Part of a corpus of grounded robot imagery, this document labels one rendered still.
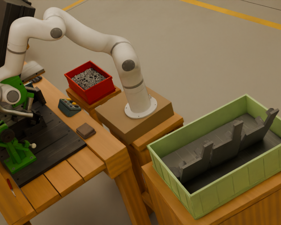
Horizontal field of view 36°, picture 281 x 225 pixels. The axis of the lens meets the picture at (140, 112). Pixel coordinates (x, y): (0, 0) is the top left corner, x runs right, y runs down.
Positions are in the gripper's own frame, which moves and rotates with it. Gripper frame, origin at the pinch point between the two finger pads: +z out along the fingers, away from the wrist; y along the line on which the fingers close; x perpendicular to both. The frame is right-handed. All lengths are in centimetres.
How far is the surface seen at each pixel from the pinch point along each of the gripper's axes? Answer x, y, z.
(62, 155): 24, -36, -31
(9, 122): 18.1, -12.9, 5.0
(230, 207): 15, -89, -107
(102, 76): -26, -67, 18
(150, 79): -42, -169, 124
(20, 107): 7.7, -16.2, 4.3
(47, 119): 10.7, -34.2, 5.3
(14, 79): -7.1, -7.6, 2.7
